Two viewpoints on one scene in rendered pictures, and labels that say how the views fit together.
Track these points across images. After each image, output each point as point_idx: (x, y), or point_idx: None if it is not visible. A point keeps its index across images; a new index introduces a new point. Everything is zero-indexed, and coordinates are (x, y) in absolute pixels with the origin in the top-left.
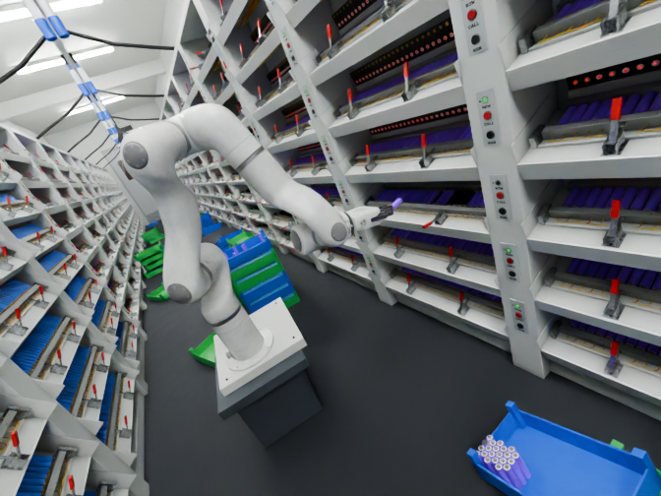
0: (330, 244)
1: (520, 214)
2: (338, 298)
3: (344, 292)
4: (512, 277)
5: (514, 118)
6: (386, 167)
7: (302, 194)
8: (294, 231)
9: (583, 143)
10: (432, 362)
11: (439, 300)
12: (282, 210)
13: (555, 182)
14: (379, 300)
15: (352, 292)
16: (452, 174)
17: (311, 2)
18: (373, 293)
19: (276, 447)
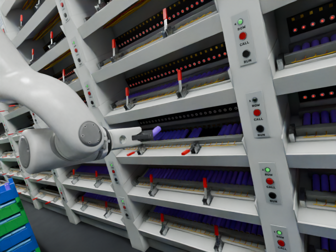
0: (76, 150)
1: (278, 128)
2: (88, 250)
3: (95, 243)
4: (273, 199)
5: (266, 38)
6: (143, 105)
7: (41, 79)
8: (23, 136)
9: (326, 57)
10: None
11: (193, 239)
12: (6, 99)
13: (288, 110)
14: (131, 247)
15: (103, 242)
16: (209, 100)
17: None
18: (125, 241)
19: None
